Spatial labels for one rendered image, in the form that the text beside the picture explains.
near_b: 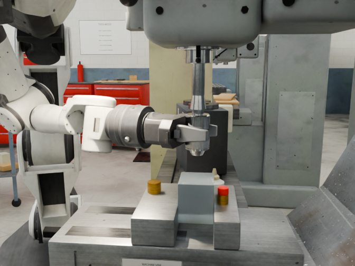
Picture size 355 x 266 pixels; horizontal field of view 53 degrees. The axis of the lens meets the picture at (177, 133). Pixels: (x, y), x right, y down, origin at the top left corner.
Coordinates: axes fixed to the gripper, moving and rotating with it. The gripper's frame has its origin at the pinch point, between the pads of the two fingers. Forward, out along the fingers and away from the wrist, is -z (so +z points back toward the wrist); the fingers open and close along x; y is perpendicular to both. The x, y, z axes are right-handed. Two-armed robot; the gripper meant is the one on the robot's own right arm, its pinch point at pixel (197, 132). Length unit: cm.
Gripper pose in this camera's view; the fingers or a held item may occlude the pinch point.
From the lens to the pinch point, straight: 68.7
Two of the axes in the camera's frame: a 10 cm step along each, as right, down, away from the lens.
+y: -0.1, 9.8, 1.9
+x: 4.1, -1.7, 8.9
